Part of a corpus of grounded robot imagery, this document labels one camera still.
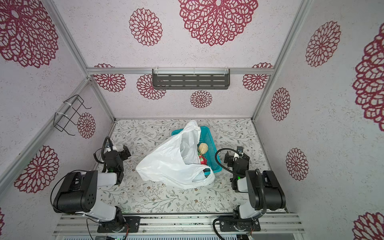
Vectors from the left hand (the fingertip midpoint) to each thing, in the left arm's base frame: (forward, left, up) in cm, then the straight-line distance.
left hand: (117, 151), depth 92 cm
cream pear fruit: (+3, -54, -3) cm, 54 cm away
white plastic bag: (-12, -38, +7) cm, 40 cm away
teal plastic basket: (+14, -56, -5) cm, 58 cm away
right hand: (-2, -74, +1) cm, 74 cm away
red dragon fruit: (-8, -53, +1) cm, 54 cm away
